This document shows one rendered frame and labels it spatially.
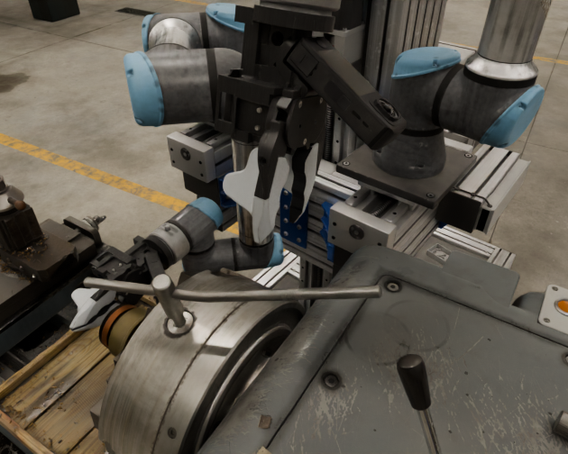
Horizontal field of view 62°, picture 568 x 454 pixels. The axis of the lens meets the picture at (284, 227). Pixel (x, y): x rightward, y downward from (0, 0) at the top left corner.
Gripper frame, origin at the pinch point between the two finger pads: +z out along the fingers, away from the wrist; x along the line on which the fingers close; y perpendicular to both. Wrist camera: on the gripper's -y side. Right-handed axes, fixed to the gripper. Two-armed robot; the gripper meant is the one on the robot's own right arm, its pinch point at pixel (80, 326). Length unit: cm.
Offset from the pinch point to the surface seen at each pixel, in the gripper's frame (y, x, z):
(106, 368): 3.8, -19.3, -2.8
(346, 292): -42, 29, -7
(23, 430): 4.6, -17.1, 13.9
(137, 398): -24.2, 12.0, 7.3
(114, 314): -6.1, 4.2, -2.8
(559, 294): -61, 19, -29
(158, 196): 139, -114, -130
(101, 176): 187, -115, -127
